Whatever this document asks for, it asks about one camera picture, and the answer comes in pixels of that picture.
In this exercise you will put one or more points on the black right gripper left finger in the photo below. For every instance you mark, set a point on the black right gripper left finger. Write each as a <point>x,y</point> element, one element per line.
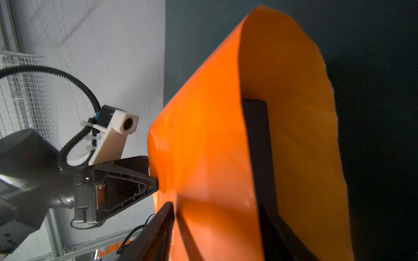
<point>153,244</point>

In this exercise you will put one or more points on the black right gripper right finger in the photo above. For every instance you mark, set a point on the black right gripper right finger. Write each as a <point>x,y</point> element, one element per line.
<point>279,241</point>

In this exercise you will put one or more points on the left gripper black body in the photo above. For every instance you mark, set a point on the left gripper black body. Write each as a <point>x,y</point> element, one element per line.
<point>84,194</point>

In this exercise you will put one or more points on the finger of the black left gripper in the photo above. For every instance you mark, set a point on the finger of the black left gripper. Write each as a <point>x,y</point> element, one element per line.
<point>120,184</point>

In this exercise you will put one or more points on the orange wrapping paper sheet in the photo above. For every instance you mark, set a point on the orange wrapping paper sheet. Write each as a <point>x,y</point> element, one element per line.
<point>199,149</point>

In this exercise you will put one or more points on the dark blue gift box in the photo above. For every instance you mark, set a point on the dark blue gift box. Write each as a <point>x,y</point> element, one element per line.
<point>259,140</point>

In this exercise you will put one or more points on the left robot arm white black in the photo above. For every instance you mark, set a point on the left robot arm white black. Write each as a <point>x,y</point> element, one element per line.
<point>37,177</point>

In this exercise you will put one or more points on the green table mat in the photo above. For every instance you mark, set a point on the green table mat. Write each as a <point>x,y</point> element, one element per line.
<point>370,50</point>

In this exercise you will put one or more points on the white wire basket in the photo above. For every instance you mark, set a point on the white wire basket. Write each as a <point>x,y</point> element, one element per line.
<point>26,102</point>

